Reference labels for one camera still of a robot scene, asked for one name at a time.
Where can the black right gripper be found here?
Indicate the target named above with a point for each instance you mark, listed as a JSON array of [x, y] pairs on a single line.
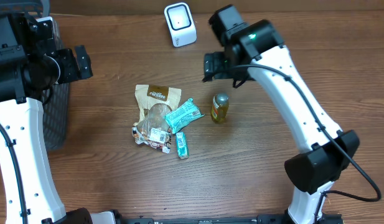
[[215, 66]]

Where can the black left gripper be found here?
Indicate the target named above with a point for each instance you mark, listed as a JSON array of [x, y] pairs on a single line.
[[67, 57]]

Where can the yellow bottle silver cap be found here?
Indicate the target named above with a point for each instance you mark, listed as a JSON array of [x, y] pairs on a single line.
[[220, 107]]

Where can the teal snack packet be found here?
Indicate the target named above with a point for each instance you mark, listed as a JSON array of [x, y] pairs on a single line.
[[183, 116]]

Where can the brown cookie pouch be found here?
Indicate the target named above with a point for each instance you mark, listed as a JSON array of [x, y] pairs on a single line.
[[154, 103]]

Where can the green Kleenex tissue pack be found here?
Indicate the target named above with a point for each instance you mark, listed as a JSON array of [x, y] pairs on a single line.
[[182, 148]]

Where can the small printed snack bag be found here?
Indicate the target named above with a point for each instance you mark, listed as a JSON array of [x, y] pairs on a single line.
[[157, 138]]

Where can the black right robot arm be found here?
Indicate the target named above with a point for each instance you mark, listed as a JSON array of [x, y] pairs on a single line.
[[258, 52]]

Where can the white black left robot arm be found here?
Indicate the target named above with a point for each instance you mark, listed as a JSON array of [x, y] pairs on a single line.
[[31, 196]]

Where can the white barcode scanner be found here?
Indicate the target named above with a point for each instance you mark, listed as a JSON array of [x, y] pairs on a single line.
[[181, 24]]

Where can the grey plastic mesh basket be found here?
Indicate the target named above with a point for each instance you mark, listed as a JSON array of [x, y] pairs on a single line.
[[55, 99]]

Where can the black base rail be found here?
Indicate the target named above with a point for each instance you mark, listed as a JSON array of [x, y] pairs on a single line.
[[210, 221]]

